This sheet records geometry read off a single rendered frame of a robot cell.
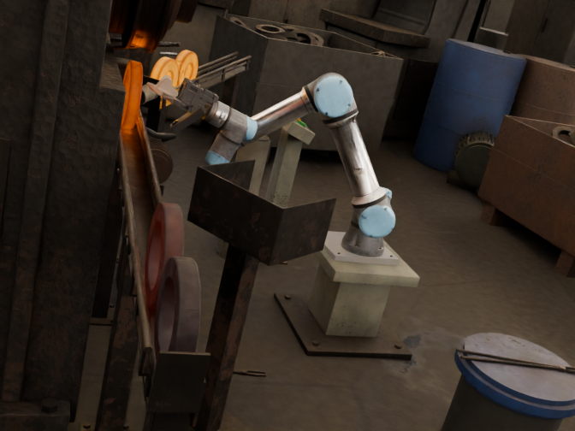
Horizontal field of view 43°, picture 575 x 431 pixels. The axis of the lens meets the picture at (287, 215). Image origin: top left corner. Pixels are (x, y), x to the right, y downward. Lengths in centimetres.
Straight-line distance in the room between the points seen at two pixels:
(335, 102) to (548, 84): 339
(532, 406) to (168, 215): 95
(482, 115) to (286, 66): 162
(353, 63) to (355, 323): 226
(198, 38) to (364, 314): 263
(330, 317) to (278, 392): 41
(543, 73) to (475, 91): 53
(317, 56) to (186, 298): 340
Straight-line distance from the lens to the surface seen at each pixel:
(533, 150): 423
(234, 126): 230
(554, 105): 553
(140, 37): 196
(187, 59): 274
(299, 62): 432
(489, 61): 523
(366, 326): 264
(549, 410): 180
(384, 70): 469
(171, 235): 122
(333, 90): 225
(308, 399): 227
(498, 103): 533
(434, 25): 585
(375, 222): 235
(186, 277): 108
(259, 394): 224
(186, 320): 106
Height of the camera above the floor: 123
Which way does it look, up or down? 20 degrees down
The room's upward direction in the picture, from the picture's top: 14 degrees clockwise
